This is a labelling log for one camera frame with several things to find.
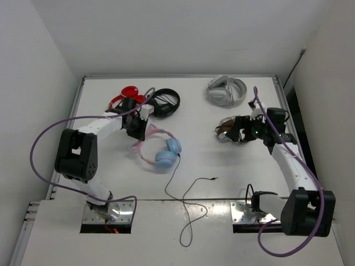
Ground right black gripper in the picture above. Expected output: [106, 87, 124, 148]
[225, 114, 269, 142]

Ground black headphone audio cable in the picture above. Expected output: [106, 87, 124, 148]
[165, 154, 219, 247]

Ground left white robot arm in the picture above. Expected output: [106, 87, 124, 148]
[54, 98, 154, 213]

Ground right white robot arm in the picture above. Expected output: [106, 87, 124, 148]
[215, 108, 336, 237]

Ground brown silver headphones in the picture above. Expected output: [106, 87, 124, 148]
[215, 115, 250, 144]

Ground black headphones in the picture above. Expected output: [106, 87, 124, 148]
[148, 88, 181, 119]

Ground red headphones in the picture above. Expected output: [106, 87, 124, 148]
[108, 86, 147, 109]

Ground white grey headphones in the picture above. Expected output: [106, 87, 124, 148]
[207, 75, 247, 108]

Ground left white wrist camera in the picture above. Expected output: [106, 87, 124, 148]
[138, 104, 154, 120]

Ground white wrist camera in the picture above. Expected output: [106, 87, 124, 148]
[138, 104, 154, 120]
[248, 101, 263, 121]

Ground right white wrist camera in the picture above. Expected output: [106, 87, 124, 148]
[248, 101, 263, 121]

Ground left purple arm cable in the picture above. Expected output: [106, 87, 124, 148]
[29, 87, 156, 219]

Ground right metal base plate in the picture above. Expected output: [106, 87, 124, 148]
[230, 200, 280, 225]

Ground metal base plate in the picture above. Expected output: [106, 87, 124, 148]
[230, 200, 280, 225]
[82, 201, 134, 224]

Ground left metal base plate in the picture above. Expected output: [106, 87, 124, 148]
[82, 201, 134, 224]

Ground black wall cable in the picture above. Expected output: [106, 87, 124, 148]
[283, 47, 307, 89]

